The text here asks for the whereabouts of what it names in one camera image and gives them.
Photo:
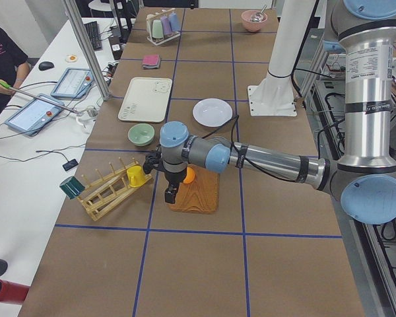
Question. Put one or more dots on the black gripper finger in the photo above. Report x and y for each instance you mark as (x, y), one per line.
(170, 194)

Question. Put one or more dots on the orange fruit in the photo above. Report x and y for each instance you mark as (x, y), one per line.
(190, 176)

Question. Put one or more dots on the white round plate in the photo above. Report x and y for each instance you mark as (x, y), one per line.
(212, 112)

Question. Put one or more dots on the brown wooden tray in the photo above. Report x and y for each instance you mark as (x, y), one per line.
(199, 196)

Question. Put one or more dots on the cream rectangular tray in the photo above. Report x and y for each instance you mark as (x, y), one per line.
(146, 100)

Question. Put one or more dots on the yellow mug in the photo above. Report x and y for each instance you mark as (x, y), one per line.
(136, 176)

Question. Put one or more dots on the green ceramic bowl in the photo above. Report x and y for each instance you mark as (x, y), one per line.
(141, 134)

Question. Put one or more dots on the wooden cup rack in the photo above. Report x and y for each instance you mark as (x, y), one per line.
(108, 191)

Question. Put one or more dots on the small metal cylinder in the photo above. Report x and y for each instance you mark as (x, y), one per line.
(92, 112)

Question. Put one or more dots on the small black sensor box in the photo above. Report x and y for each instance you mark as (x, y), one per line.
(70, 164)

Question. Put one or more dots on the dark green mug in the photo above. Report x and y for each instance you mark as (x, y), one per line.
(72, 187)

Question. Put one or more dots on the pink cloth stack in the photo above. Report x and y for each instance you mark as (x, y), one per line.
(151, 61)

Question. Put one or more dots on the far blue teach pendant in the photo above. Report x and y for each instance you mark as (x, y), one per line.
(73, 84)

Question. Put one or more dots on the blue teach pendant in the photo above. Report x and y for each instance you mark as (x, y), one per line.
(32, 117)
(73, 84)

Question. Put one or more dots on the green cup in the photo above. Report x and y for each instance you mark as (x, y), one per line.
(157, 31)

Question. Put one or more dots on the near blue teach pendant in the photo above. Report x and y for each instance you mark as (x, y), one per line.
(32, 117)

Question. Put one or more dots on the white round orange button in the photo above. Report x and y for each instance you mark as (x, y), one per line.
(71, 58)

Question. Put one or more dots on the purple cup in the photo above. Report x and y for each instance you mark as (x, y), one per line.
(166, 25)

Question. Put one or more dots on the blue cup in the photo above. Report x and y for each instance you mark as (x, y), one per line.
(174, 22)

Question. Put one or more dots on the white cup holder stand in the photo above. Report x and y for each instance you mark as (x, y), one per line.
(158, 15)

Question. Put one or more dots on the black computer mouse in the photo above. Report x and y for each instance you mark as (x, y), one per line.
(45, 65)

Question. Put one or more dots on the black keyboard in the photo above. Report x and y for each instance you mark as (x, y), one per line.
(93, 34)

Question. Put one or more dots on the pink bowl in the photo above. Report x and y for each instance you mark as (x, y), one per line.
(252, 26)

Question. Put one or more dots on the metal reach stick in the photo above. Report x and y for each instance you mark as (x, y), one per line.
(44, 99)

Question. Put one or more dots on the person in black shirt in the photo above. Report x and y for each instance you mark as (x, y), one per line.
(14, 67)

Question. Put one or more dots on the metal spoon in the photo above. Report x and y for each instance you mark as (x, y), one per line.
(258, 16)

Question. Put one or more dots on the red cylinder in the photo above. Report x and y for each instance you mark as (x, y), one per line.
(12, 293)

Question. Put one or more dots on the aluminium frame post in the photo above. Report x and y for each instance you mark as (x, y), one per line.
(79, 30)

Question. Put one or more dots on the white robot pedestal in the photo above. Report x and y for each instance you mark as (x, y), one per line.
(274, 95)

